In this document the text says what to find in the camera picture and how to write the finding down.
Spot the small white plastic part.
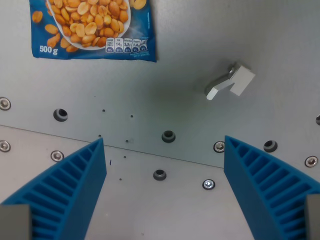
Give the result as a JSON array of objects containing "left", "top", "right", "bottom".
[{"left": 205, "top": 62, "right": 256, "bottom": 101}]

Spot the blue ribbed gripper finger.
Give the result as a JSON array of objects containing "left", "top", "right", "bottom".
[
  {"left": 223, "top": 135, "right": 320, "bottom": 240},
  {"left": 0, "top": 137, "right": 108, "bottom": 240}
]

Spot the blue peanut bag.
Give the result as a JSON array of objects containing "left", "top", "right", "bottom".
[{"left": 29, "top": 0, "right": 158, "bottom": 63}]

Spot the silver hex socket screw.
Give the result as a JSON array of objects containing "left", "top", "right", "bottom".
[
  {"left": 213, "top": 140, "right": 226, "bottom": 154},
  {"left": 0, "top": 140, "right": 12, "bottom": 153},
  {"left": 50, "top": 150, "right": 65, "bottom": 163},
  {"left": 0, "top": 97, "right": 12, "bottom": 111},
  {"left": 304, "top": 155, "right": 319, "bottom": 168}
]

